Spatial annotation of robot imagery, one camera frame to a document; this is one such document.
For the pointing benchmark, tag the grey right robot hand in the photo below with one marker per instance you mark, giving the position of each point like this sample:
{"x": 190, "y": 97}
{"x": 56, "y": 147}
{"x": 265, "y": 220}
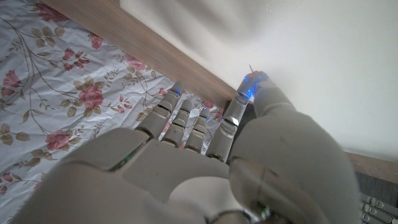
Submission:
{"x": 217, "y": 174}

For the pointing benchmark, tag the pink push pin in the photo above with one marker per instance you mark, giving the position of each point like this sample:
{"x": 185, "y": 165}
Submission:
{"x": 252, "y": 72}

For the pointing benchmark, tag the cream paper mat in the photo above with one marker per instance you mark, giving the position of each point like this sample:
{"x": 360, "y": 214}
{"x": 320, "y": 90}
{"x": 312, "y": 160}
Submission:
{"x": 311, "y": 62}

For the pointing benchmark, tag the floral backdrop cloth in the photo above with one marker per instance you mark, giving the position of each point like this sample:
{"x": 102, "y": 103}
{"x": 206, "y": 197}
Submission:
{"x": 62, "y": 93}

